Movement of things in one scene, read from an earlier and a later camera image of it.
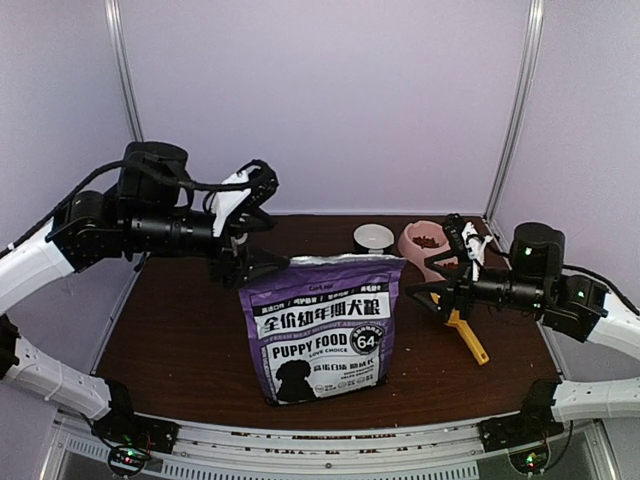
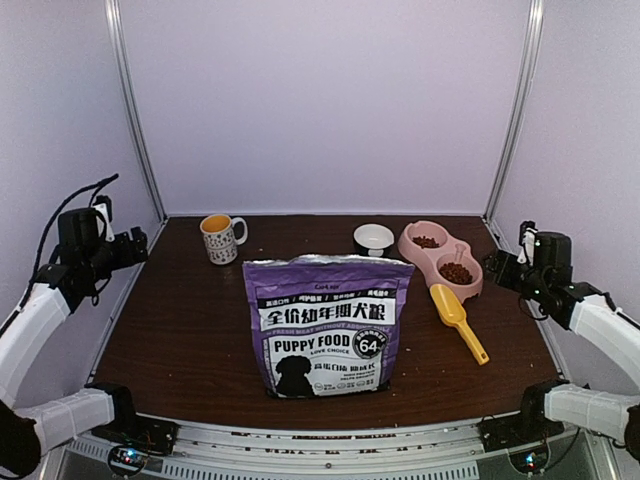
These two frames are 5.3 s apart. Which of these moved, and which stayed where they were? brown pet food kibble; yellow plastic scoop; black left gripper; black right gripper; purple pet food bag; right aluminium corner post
Moved: black right gripper; black left gripper
Stayed: purple pet food bag; right aluminium corner post; brown pet food kibble; yellow plastic scoop
